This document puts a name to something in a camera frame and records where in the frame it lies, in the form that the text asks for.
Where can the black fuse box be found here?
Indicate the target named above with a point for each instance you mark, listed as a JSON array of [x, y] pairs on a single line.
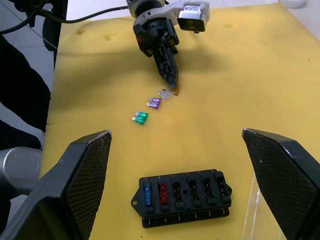
[[186, 180]]

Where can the purple blade fuse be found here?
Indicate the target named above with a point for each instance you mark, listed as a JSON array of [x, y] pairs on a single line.
[[155, 103]]

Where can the blue blade fuse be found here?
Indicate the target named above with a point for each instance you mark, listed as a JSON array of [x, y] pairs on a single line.
[[148, 196]]

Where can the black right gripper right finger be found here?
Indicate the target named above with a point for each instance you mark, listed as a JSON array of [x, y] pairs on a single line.
[[287, 180]]

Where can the yellow foam mat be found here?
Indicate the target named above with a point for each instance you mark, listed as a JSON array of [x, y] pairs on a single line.
[[225, 100]]

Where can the green blade fuse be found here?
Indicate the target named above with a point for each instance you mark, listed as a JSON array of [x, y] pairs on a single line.
[[141, 118]]

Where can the silver robot body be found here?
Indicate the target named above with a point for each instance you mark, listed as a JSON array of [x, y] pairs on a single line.
[[17, 167]]

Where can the clear blade fuse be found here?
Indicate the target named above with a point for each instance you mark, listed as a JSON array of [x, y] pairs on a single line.
[[166, 94]]

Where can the black rounded shape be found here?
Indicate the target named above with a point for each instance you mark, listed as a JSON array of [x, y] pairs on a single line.
[[20, 100]]

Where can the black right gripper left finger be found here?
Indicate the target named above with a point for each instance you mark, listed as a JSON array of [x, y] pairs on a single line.
[[75, 180]]

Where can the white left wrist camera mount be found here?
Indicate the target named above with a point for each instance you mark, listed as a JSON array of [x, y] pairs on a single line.
[[172, 11]]

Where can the black stand frame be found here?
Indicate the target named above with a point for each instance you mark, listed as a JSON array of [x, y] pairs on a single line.
[[53, 37]]

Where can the red blade fuse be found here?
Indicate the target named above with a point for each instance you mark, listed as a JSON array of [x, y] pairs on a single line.
[[163, 194]]

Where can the orange blade fuse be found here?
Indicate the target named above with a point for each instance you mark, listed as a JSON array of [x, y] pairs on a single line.
[[176, 92]]

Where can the clear plastic fuse box cover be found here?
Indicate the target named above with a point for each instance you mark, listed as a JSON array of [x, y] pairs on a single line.
[[251, 212]]

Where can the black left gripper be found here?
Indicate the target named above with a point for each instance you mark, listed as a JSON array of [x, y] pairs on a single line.
[[155, 32]]

